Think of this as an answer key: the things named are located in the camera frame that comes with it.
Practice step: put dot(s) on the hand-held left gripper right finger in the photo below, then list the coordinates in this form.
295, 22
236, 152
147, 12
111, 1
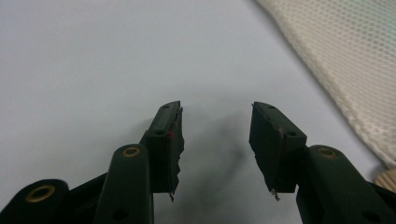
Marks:
277, 149

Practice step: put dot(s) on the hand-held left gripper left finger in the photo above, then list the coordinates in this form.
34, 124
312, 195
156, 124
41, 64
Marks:
163, 146

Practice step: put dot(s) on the cream mesh fabric cushion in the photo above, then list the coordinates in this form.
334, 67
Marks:
345, 59

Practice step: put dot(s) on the light wooden piece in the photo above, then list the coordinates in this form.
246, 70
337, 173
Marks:
387, 179

